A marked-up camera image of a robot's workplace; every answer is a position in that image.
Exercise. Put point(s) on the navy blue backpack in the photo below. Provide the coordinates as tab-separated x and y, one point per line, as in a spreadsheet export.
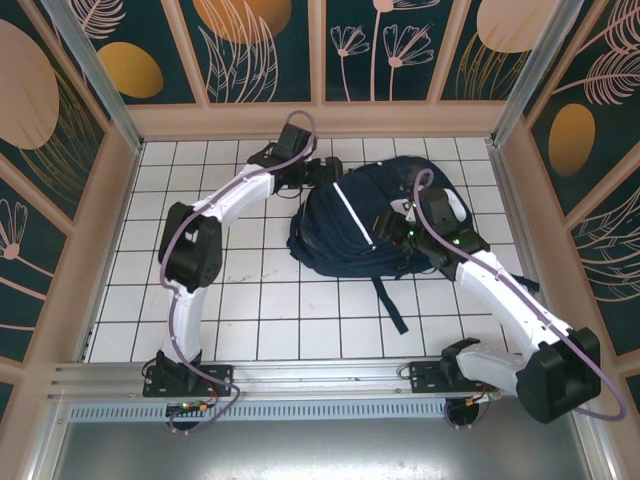
345	235

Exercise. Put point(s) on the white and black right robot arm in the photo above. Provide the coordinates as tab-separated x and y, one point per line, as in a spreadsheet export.
555	380

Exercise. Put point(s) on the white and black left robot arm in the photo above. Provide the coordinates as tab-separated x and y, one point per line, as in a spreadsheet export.
192	250

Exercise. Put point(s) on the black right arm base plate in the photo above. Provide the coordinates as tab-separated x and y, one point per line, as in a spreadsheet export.
425	375

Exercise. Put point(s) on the aluminium mounting rail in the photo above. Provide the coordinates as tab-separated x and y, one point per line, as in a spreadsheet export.
325	372

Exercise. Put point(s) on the aluminium frame post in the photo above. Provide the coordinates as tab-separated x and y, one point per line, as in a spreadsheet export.
97	75
532	70

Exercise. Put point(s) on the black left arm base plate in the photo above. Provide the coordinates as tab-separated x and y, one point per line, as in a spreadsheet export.
220	377

